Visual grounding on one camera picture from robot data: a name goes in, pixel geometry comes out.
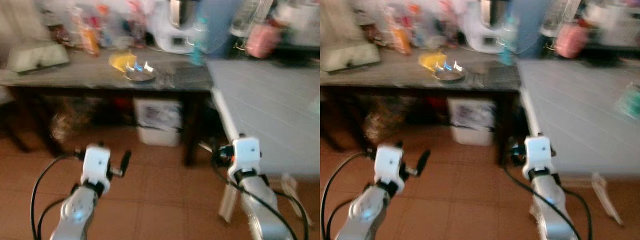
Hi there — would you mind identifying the teal plastic cup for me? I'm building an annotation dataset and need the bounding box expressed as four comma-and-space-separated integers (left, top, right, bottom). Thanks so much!
616, 82, 640, 120

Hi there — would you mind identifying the white storage box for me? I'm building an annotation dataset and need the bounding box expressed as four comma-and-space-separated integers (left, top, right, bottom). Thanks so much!
447, 97, 496, 147
133, 97, 184, 147

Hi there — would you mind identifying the brown wicker basket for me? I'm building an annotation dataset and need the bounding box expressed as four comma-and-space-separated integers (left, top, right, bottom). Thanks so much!
362, 97, 407, 144
49, 97, 97, 144

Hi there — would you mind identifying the white folding table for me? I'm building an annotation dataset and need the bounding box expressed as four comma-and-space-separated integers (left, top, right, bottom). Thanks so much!
206, 59, 321, 226
517, 59, 640, 226

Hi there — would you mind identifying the round metal plate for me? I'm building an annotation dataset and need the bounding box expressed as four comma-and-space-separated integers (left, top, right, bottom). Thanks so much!
123, 67, 158, 84
434, 67, 468, 83

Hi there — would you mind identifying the dark wooden marble-top sideboard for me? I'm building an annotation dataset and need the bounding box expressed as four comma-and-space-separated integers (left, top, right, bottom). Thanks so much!
0, 47, 217, 167
320, 47, 524, 167

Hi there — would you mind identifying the yellow cloth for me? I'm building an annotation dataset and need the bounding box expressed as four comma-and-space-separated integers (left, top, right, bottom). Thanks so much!
418, 50, 448, 72
108, 50, 137, 74

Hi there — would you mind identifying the pink round appliance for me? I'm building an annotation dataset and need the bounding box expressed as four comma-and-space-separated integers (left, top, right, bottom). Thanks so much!
554, 22, 590, 59
244, 22, 282, 59

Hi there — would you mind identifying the orange bottle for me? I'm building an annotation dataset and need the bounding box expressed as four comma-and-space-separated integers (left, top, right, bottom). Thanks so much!
79, 10, 101, 56
390, 10, 412, 56

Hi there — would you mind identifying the pale green tray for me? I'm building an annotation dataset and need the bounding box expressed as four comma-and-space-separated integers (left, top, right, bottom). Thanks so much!
7, 42, 71, 74
320, 42, 382, 73

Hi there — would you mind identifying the white kitchen machine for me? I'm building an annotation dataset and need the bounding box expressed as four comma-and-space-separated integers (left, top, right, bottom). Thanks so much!
462, 0, 512, 54
149, 0, 202, 54

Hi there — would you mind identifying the orange-capped blue bottle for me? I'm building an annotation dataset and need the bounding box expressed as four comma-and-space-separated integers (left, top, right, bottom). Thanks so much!
407, 4, 424, 49
97, 4, 112, 49

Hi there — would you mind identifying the pink bottle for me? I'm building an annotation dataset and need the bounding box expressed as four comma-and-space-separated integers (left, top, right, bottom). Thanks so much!
439, 1, 459, 49
127, 1, 147, 49

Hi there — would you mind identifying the white slatted plastic basket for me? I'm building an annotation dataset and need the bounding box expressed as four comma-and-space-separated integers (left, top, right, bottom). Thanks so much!
585, 2, 640, 49
275, 2, 321, 49

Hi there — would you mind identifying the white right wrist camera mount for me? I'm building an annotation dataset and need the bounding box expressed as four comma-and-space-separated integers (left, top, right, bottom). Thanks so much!
227, 135, 262, 177
522, 135, 554, 181

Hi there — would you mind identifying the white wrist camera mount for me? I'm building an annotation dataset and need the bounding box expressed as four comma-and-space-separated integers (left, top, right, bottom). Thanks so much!
373, 144, 405, 185
227, 135, 262, 177
81, 144, 112, 187
522, 135, 554, 181

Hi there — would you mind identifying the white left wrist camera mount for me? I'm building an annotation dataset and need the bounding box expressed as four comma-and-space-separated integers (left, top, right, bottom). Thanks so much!
81, 144, 112, 187
373, 144, 405, 185

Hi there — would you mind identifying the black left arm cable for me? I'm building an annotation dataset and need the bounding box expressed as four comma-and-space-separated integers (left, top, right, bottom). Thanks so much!
320, 149, 377, 240
30, 147, 86, 240

